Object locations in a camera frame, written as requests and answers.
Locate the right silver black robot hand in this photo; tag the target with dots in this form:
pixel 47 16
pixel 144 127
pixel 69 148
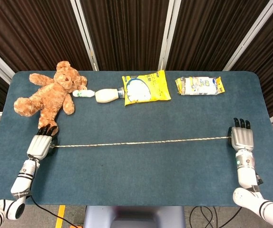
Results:
pixel 242 139

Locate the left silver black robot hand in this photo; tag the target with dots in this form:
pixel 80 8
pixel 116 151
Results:
pixel 39 146

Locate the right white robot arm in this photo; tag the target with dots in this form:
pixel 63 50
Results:
pixel 246 175

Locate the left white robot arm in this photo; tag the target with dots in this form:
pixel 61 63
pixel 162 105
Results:
pixel 22 180

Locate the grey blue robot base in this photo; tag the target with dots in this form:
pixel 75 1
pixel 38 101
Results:
pixel 131 217

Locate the brown plush teddy bear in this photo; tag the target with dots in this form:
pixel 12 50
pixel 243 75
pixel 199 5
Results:
pixel 53 95

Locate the clear pack with yellow ends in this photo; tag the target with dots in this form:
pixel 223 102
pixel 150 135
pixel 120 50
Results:
pixel 198 86

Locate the small white green bottle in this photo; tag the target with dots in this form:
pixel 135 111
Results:
pixel 83 93

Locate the yellow floor tape strip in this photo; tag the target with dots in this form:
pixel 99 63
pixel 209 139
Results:
pixel 60 216

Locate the cream white plastic bottle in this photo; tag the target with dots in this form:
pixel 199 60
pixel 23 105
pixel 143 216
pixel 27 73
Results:
pixel 105 95

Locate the yellow snack bag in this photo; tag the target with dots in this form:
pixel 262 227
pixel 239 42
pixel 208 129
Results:
pixel 155 90

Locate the teal felt table cover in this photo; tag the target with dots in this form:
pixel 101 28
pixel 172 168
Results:
pixel 136 171

